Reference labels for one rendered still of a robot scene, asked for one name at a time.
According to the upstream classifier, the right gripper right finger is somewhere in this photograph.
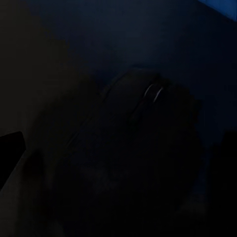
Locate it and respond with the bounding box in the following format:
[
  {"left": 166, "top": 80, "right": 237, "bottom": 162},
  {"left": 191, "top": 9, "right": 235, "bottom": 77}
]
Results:
[{"left": 221, "top": 131, "right": 237, "bottom": 172}]

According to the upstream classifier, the mouse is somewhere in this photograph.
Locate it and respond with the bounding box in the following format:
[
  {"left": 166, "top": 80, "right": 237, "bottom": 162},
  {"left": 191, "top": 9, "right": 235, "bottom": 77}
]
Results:
[{"left": 52, "top": 68, "right": 205, "bottom": 237}]

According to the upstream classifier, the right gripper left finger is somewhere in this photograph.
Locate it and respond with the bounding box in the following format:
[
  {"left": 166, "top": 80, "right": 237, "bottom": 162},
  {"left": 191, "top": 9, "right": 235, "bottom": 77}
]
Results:
[{"left": 0, "top": 131, "right": 26, "bottom": 191}]

